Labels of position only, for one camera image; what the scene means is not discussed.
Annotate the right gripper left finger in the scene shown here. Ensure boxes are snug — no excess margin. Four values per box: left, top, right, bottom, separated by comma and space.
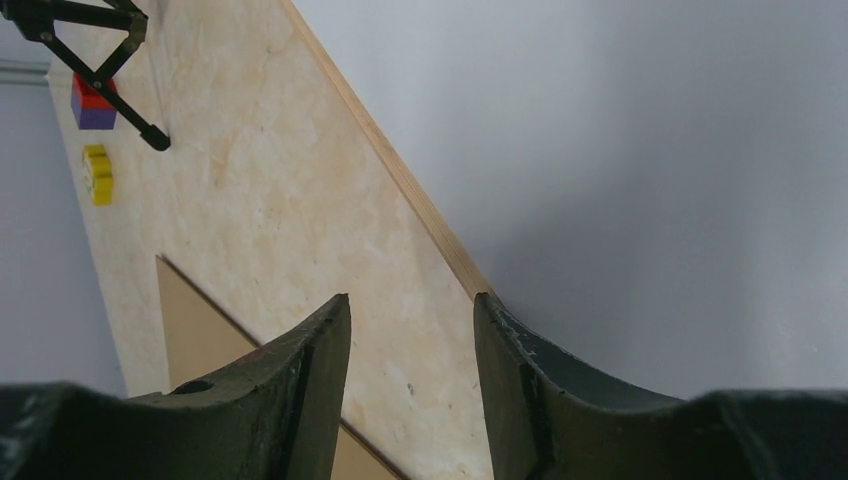
1, 294, 351, 479

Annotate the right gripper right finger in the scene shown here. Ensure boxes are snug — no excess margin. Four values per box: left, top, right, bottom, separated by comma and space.
473, 293, 847, 479

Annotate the blue landscape photo print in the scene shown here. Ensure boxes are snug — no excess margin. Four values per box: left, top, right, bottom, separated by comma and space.
297, 1, 847, 397

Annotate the pink wooden picture frame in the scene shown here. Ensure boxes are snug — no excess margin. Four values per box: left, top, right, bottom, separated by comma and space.
281, 1, 495, 299

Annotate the yellow owl toy block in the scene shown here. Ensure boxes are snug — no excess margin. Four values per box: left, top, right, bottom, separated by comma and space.
82, 145, 114, 206

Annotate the purple red toy block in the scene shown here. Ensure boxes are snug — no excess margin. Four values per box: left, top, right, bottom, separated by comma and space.
71, 73, 117, 131

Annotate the black microphone on tripod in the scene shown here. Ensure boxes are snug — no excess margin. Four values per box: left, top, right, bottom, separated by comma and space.
0, 0, 172, 152

